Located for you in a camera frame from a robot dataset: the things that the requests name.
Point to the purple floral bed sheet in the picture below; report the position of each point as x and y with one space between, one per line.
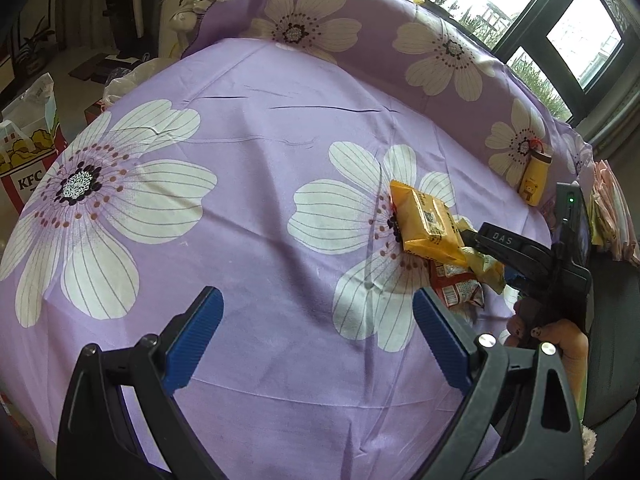
280 160

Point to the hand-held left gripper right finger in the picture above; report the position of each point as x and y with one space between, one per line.
442 340

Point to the person's right hand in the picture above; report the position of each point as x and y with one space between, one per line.
567 342

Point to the orange snack packet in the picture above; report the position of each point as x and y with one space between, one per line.
425 220

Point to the red and white paper bag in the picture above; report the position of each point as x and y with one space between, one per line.
30 160

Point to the white plastic bag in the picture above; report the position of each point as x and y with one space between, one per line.
127 79

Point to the yellow-green snack packet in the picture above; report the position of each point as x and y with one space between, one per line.
485 270

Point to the stack of folded cloths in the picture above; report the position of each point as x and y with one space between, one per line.
612 210

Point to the red snack packet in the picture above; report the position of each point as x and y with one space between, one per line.
457 287

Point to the dark grey sofa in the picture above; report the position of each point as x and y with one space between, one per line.
612 350

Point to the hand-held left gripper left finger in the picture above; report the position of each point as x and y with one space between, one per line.
195 340

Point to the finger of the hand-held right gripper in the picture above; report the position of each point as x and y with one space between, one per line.
500 240
515 277

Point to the yellow bottle with red cap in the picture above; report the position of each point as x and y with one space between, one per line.
536 180

